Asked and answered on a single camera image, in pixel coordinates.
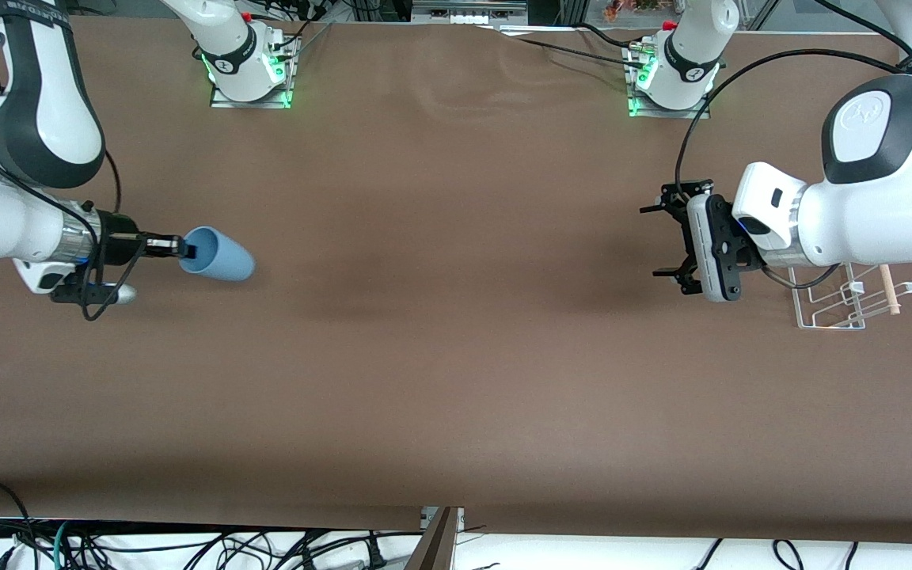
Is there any blue plastic cup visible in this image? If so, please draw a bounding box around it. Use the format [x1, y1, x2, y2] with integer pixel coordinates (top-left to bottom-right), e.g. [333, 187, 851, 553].
[178, 226, 257, 283]

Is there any brown table cover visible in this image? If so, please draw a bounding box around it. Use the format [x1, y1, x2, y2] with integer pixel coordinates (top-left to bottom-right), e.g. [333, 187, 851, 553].
[0, 14, 912, 547]

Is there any white power strip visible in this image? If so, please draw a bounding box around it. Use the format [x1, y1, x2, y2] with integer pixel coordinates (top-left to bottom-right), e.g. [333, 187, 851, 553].
[411, 0, 530, 25]

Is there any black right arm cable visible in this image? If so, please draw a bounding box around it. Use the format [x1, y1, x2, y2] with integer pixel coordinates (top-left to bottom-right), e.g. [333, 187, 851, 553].
[79, 149, 149, 322]

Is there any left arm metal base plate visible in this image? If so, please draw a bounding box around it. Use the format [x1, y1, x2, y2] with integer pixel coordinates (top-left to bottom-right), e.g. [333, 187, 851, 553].
[625, 40, 713, 120]

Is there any white wire cup rack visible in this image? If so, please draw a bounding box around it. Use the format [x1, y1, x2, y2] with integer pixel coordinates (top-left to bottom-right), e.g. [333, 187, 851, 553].
[787, 261, 912, 330]

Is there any short black tabletop cable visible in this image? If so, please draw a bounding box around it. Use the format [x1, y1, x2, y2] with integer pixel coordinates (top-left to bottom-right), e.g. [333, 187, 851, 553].
[577, 22, 640, 51]

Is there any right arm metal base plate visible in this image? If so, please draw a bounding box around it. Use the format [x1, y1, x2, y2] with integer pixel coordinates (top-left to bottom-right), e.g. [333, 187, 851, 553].
[210, 30, 299, 110]

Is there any long black tabletop cable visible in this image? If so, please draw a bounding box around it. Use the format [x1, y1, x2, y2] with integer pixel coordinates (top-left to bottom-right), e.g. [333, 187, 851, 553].
[496, 30, 637, 69]

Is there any teal floor cable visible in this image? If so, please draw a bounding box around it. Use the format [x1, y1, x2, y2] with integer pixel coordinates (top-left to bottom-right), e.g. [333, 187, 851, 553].
[51, 519, 74, 570]

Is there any dark metal frame post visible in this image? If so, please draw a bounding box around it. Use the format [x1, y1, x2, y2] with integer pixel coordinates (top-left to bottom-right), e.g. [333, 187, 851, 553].
[404, 507, 466, 570]

